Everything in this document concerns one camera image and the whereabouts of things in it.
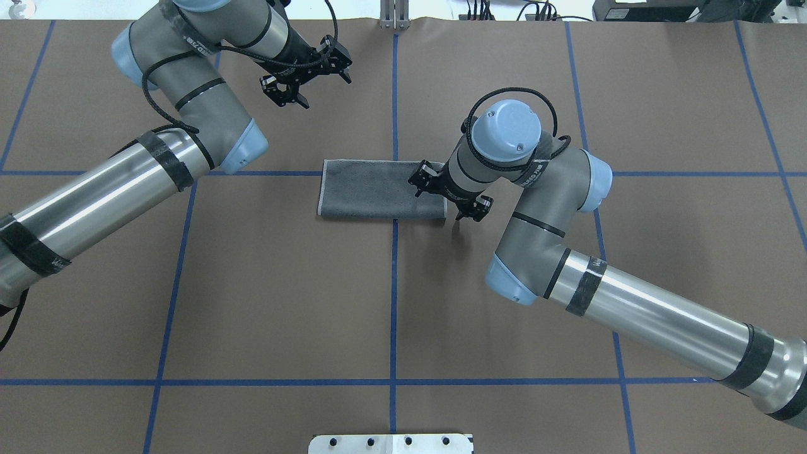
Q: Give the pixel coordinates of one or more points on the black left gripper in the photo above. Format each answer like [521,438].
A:
[295,64]

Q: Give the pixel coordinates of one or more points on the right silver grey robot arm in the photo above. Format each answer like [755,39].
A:
[532,261]

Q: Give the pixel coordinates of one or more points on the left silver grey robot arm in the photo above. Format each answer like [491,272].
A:
[168,52]

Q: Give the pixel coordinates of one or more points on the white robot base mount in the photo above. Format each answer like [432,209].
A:
[393,443]

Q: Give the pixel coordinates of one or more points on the pink grey microfibre towel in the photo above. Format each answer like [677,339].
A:
[379,189]

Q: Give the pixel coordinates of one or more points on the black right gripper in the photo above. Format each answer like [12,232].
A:
[451,192]

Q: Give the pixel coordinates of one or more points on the aluminium frame post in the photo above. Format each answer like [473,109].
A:
[394,14]

